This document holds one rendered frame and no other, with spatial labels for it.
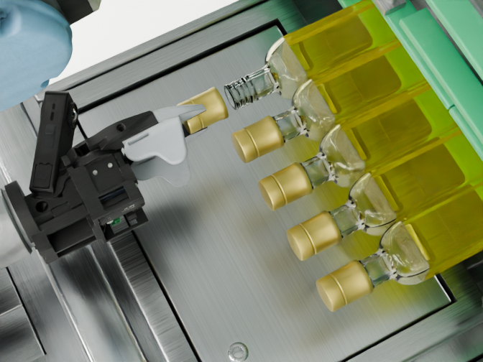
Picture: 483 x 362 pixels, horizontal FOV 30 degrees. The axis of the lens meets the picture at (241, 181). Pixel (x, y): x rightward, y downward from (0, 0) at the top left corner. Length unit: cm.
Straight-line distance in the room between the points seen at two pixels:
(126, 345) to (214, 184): 21
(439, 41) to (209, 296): 37
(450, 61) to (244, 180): 28
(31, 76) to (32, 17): 5
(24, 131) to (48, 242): 25
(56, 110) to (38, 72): 47
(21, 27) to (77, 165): 49
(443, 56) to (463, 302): 27
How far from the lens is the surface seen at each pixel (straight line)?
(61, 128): 92
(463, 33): 85
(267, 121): 92
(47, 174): 90
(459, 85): 91
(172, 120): 90
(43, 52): 44
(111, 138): 88
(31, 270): 106
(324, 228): 87
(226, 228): 102
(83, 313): 101
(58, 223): 89
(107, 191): 88
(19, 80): 46
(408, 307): 101
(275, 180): 89
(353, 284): 86
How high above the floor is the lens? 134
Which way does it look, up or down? 10 degrees down
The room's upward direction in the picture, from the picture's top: 116 degrees counter-clockwise
